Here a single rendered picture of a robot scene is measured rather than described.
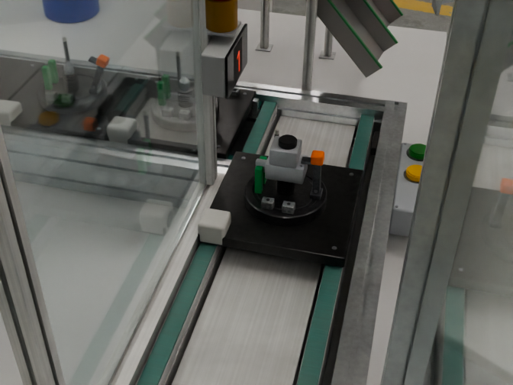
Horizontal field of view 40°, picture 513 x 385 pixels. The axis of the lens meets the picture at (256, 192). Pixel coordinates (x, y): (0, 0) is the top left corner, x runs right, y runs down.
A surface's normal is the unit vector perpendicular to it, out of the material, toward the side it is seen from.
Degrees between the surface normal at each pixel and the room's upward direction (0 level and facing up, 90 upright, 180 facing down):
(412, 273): 90
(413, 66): 0
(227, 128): 0
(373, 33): 90
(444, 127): 90
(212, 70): 90
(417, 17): 0
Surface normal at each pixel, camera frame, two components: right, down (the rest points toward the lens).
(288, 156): -0.24, 0.60
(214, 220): 0.01, -0.78
